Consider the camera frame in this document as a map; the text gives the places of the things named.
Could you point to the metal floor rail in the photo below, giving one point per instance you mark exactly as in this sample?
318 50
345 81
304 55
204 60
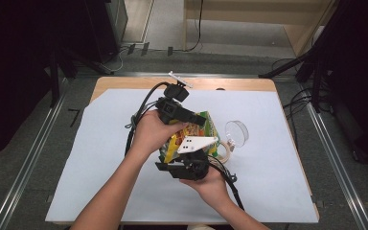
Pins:
140 74
335 159
28 163

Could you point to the person's right hand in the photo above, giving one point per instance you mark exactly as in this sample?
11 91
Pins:
212 188

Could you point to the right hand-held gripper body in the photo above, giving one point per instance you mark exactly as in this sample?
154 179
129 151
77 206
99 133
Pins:
193 166

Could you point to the wooden table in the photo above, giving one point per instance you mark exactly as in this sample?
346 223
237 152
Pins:
124 83

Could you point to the yellow green spout pouch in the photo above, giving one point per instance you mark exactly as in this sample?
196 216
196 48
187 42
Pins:
204 129

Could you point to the person's left hand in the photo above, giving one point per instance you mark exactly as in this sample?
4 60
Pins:
151 134

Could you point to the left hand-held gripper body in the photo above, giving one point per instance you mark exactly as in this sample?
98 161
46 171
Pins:
169 108

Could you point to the light wooden shelf unit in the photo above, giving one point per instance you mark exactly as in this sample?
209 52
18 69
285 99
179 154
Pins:
255 14

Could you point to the black cabinet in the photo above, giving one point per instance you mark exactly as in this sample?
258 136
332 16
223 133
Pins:
107 28

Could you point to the black stand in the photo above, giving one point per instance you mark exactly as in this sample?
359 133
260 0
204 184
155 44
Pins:
56 76
316 54

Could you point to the white paper sheet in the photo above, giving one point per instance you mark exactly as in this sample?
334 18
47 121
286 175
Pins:
268 185

